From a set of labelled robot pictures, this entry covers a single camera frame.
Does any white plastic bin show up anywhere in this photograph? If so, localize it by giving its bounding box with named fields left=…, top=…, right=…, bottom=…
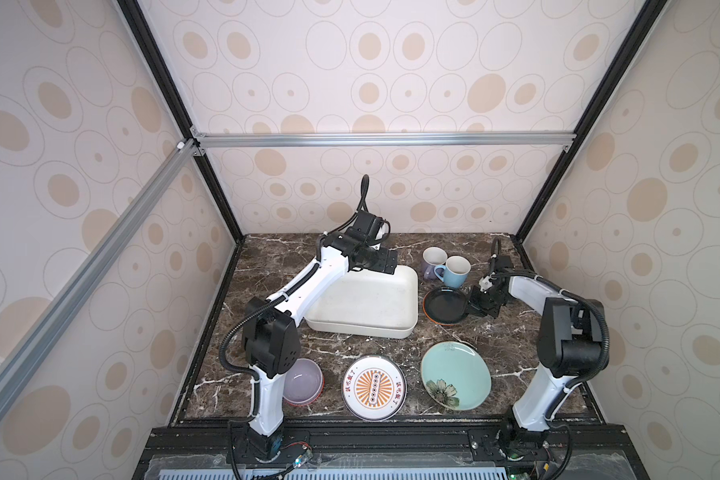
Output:
left=304, top=265, right=419, bottom=339

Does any green floral ceramic plate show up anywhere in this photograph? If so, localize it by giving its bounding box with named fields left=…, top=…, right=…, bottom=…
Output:
left=420, top=341, right=492, bottom=411

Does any white plate orange sunburst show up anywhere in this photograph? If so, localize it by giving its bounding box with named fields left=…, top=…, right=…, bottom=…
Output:
left=341, top=355, right=407, bottom=422

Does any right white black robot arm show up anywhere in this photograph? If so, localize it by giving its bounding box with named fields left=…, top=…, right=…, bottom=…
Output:
left=467, top=238, right=610, bottom=446

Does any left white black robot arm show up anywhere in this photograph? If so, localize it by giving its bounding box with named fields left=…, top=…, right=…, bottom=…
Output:
left=218, top=174, right=398, bottom=461

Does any light blue ceramic mug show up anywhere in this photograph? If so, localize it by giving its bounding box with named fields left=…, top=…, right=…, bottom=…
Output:
left=433, top=256, right=471, bottom=289

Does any black plate orange rim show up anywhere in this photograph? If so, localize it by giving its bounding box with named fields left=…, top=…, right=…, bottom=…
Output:
left=422, top=287, right=469, bottom=326

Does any purple ceramic mug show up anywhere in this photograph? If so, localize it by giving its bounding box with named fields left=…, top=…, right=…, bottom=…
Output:
left=420, top=247, right=448, bottom=281

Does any purple bowl red rim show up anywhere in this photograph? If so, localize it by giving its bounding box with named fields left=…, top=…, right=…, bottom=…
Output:
left=283, top=358, right=324, bottom=406

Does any horizontal aluminium frame bar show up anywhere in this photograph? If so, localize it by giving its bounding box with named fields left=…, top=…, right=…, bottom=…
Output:
left=196, top=131, right=576, bottom=150

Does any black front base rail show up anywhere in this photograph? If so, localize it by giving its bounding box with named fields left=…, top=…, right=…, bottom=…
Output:
left=132, top=420, right=648, bottom=479

